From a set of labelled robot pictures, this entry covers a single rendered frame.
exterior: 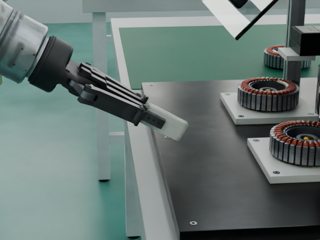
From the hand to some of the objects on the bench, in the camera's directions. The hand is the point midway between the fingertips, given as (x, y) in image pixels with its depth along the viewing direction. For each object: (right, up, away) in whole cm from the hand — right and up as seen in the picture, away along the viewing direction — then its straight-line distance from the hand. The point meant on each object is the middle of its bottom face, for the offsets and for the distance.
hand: (163, 121), depth 102 cm
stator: (+22, -5, +4) cm, 23 cm away
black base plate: (+22, -4, +17) cm, 28 cm away
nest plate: (+20, +2, +27) cm, 34 cm away
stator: (+30, +14, +64) cm, 72 cm away
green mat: (+37, +19, +79) cm, 89 cm away
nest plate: (+22, -6, +4) cm, 23 cm away
